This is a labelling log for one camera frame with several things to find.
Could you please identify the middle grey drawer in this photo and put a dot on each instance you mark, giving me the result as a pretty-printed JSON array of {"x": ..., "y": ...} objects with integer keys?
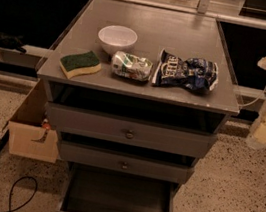
[{"x": 117, "y": 161}]

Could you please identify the black object on ledge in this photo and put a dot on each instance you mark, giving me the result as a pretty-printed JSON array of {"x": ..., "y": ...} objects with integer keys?
[{"x": 11, "y": 42}]

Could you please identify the orange item in box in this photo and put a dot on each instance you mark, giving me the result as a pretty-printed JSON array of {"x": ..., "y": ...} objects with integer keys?
[{"x": 45, "y": 124}]

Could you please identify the green white chip bag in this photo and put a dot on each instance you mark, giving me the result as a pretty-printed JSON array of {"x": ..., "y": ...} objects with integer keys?
[{"x": 131, "y": 67}]

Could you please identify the top grey drawer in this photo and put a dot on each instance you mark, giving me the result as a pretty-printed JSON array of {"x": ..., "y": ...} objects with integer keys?
[{"x": 129, "y": 131}]

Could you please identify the white bowl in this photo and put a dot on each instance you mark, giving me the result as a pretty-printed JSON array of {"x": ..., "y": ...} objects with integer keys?
[{"x": 117, "y": 38}]

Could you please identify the grey drawer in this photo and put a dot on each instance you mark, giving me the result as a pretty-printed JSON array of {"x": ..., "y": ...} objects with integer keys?
[
  {"x": 90, "y": 189},
  {"x": 129, "y": 131},
  {"x": 117, "y": 161}
]

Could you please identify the cardboard box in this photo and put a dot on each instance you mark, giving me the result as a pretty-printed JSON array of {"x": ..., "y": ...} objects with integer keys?
[{"x": 27, "y": 138}]

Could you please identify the green yellow sponge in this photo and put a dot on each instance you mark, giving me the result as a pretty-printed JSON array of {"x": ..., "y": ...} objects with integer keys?
[{"x": 79, "y": 64}]

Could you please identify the blue chip bag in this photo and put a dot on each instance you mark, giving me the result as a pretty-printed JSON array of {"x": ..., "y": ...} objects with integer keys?
[{"x": 195, "y": 74}]

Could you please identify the bottom grey drawer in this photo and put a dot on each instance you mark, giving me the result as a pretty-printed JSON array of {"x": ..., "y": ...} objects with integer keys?
[{"x": 90, "y": 189}]

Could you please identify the grey drawer cabinet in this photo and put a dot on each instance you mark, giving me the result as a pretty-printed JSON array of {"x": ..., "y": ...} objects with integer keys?
[{"x": 181, "y": 34}]

